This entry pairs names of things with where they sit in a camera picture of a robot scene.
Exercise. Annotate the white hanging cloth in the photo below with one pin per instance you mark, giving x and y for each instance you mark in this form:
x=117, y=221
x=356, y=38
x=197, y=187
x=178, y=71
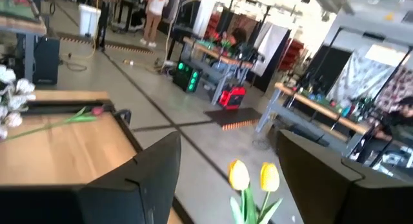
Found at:
x=269, y=46

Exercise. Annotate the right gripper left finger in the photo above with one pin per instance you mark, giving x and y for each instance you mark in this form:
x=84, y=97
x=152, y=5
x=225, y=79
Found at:
x=129, y=198

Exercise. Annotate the yellow artificial tulip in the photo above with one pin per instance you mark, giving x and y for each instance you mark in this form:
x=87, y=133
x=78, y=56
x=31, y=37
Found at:
x=238, y=175
x=269, y=177

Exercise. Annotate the patterned grey cloth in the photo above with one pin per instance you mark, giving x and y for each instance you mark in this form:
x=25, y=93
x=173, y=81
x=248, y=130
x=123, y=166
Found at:
x=358, y=78

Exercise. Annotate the white blossom branch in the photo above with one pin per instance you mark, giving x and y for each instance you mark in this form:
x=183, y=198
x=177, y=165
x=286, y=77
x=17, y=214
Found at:
x=13, y=98

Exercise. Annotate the white waste bin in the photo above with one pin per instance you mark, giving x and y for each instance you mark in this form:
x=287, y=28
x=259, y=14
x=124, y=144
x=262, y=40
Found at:
x=88, y=22

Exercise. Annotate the person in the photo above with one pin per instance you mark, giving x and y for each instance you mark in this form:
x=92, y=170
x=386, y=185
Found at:
x=400, y=119
x=239, y=36

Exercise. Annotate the computer tower with green lights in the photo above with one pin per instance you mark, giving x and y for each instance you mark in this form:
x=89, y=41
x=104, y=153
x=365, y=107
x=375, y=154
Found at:
x=187, y=77

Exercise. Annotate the red and black box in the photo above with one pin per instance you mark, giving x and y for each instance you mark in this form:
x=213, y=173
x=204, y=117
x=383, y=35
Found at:
x=232, y=97

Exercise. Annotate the long wooden workbench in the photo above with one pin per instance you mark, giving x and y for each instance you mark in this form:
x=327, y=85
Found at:
x=316, y=107

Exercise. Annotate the long striped floor strip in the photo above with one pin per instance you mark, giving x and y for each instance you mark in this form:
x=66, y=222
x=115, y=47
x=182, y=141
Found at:
x=129, y=48

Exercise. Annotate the person's white shoe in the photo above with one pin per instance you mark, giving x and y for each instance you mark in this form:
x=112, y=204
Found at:
x=156, y=11

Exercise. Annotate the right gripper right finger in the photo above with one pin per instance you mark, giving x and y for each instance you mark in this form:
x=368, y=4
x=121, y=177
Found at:
x=329, y=191

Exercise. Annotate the wooden table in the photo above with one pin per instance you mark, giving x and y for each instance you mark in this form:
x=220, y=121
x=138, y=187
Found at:
x=64, y=106

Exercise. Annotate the wooden workbench with flowers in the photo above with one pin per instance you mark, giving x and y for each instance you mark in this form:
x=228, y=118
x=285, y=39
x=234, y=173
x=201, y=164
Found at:
x=209, y=52

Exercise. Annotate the black computer tower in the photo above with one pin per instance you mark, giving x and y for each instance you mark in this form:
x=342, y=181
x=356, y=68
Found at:
x=46, y=61

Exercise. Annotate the wooden desk with grey legs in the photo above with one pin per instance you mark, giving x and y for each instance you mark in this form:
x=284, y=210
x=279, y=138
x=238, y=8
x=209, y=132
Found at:
x=19, y=26

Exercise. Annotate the dark red artificial tulip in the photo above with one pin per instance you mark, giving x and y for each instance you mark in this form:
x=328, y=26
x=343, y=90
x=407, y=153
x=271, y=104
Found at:
x=96, y=110

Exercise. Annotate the black mat with orange stripes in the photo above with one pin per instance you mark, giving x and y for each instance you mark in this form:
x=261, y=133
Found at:
x=235, y=118

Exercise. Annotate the black clamp hook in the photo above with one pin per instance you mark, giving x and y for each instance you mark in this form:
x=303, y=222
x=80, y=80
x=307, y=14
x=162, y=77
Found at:
x=125, y=116

